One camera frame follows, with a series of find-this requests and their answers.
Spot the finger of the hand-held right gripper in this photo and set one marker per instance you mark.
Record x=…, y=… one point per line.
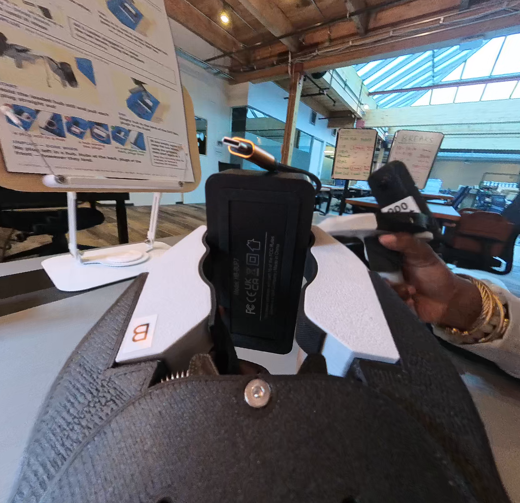
x=353, y=226

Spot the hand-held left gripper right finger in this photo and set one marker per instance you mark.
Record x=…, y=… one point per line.
x=349, y=304

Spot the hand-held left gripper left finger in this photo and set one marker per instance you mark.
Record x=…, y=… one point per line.
x=170, y=300

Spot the black usb hub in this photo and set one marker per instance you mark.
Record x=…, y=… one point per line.
x=260, y=267

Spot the person's right hand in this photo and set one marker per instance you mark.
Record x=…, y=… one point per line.
x=438, y=292

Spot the wooden office desk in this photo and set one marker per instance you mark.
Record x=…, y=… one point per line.
x=365, y=202

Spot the whiteboard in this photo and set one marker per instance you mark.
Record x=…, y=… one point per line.
x=353, y=154
x=422, y=154

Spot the brown office chair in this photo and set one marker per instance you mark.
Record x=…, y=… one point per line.
x=479, y=231

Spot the white document stand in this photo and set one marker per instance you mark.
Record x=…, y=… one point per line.
x=81, y=275

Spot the black office chair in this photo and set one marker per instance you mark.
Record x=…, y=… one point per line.
x=48, y=219

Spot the wooden clipboard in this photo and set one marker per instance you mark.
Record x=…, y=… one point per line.
x=196, y=154

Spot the black phone sign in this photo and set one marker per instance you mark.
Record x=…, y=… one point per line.
x=201, y=135

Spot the white door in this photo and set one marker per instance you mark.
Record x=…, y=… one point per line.
x=215, y=125

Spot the ceiling spotlight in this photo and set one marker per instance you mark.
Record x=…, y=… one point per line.
x=224, y=17

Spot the printed instruction sheet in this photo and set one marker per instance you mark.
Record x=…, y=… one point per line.
x=81, y=64

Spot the wooden post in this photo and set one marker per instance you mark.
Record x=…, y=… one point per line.
x=291, y=117

